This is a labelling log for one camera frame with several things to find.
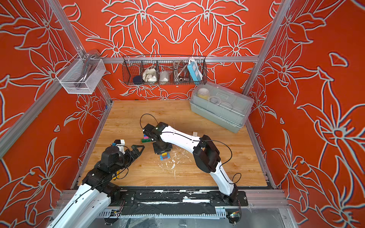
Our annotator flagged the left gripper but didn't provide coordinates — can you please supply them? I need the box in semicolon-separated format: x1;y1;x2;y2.
110;145;145;175

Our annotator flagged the dark green lego plate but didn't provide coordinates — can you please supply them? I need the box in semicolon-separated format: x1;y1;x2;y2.
141;138;151;143

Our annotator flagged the light blue long lego brick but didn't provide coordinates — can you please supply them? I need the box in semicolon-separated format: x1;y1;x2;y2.
160;154;170;161

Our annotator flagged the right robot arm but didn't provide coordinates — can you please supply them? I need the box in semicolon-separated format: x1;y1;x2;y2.
143;122;238;204

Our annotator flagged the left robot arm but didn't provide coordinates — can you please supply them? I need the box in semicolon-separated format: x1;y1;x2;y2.
48;140;144;228

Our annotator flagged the white cloth in basket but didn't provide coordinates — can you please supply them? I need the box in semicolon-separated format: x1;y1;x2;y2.
142;68;157;82

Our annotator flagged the grey lidded storage box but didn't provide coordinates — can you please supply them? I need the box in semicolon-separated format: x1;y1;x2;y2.
190;82;254;133

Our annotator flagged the clear plastic bin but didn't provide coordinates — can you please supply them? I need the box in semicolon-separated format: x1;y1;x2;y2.
56;55;106;95

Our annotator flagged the black wire basket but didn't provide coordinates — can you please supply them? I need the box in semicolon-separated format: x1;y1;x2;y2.
122;55;208;86

